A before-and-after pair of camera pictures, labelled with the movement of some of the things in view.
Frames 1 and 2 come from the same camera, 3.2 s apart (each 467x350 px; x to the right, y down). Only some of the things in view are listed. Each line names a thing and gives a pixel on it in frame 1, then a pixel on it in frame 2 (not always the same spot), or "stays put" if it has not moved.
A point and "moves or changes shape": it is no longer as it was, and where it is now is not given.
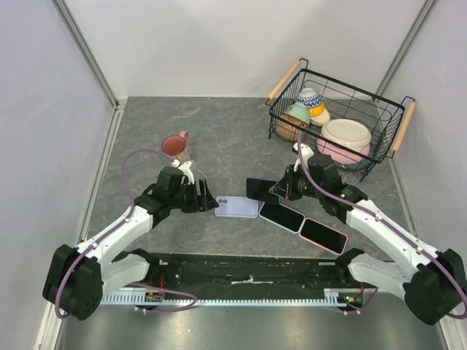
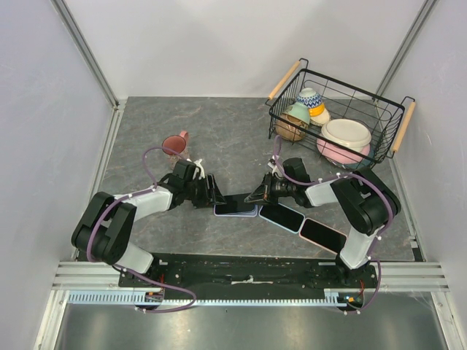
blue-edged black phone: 259,189 moves or changes shape
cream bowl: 349,133 stays put
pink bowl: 343,157 stays put
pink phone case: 327,227 stays put
